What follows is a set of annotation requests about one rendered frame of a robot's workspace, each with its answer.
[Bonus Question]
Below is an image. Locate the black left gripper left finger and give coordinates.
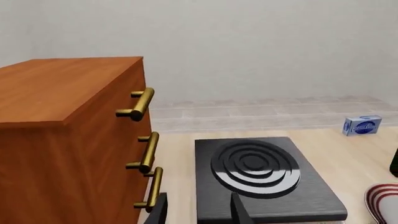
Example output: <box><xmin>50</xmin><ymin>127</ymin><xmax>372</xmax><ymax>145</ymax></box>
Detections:
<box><xmin>145</xmin><ymin>192</ymin><xmax>169</xmax><ymax>224</ymax></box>

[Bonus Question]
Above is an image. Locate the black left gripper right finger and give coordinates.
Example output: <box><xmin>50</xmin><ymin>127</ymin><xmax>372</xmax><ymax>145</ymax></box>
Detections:
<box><xmin>230</xmin><ymin>192</ymin><xmax>255</xmax><ymax>224</ymax></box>

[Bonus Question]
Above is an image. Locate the flat black stove plate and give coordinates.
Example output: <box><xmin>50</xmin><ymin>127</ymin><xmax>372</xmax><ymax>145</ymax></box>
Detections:
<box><xmin>195</xmin><ymin>136</ymin><xmax>348</xmax><ymax>223</ymax></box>

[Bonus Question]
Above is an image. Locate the wooden cabinet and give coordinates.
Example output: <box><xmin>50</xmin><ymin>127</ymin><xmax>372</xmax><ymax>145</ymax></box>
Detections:
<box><xmin>0</xmin><ymin>55</ymin><xmax>154</xmax><ymax>224</ymax></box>

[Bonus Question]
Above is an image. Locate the white plate with red rings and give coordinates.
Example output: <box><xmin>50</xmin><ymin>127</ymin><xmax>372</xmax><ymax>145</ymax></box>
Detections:
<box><xmin>364</xmin><ymin>183</ymin><xmax>398</xmax><ymax>224</ymax></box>

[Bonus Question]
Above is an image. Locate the blue printed food box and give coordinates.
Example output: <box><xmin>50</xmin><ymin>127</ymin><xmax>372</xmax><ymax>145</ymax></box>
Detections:
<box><xmin>342</xmin><ymin>114</ymin><xmax>383</xmax><ymax>136</ymax></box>

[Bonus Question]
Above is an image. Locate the dark bottle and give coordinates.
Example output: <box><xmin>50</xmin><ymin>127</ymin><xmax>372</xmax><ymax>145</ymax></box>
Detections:
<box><xmin>389</xmin><ymin>147</ymin><xmax>398</xmax><ymax>177</ymax></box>

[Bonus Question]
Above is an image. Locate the brass drawer handle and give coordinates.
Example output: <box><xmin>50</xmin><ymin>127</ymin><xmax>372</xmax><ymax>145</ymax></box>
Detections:
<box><xmin>133</xmin><ymin>166</ymin><xmax>164</xmax><ymax>213</ymax></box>
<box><xmin>115</xmin><ymin>87</ymin><xmax>155</xmax><ymax>122</ymax></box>
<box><xmin>125</xmin><ymin>131</ymin><xmax>160</xmax><ymax>174</ymax></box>

